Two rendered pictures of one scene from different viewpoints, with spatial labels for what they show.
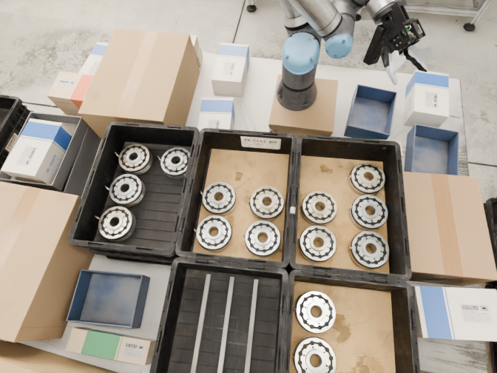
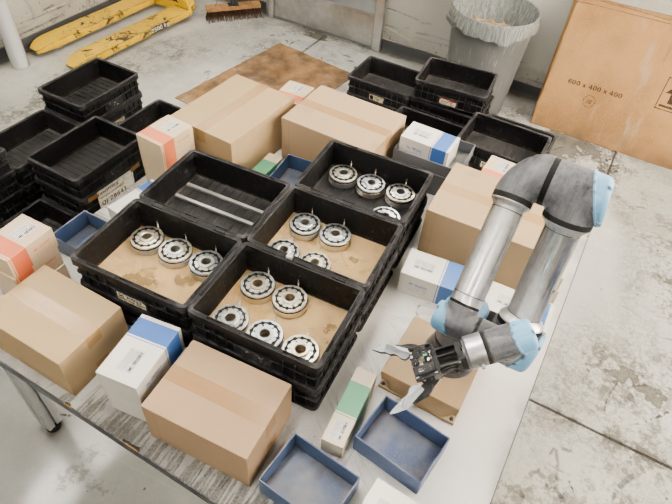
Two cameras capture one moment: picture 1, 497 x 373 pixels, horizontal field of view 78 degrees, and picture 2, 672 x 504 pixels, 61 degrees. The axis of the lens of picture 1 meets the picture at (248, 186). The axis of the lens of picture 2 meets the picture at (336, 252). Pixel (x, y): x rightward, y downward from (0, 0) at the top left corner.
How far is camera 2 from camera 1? 139 cm
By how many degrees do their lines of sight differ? 52
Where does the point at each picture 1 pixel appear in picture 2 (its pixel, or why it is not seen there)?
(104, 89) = (479, 180)
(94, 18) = not seen: outside the picture
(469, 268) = (165, 387)
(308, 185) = (319, 307)
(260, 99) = not seen: hidden behind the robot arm
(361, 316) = (183, 297)
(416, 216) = (238, 370)
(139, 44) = (535, 212)
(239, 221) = (308, 247)
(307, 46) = not seen: hidden behind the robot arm
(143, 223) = (337, 192)
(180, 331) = (243, 194)
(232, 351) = (212, 216)
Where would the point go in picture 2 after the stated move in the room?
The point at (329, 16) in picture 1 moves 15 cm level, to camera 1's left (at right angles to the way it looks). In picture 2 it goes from (460, 284) to (464, 241)
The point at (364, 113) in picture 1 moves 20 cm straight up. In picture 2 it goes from (409, 448) to (422, 411)
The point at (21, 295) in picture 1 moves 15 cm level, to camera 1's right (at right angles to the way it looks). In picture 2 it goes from (309, 122) to (298, 144)
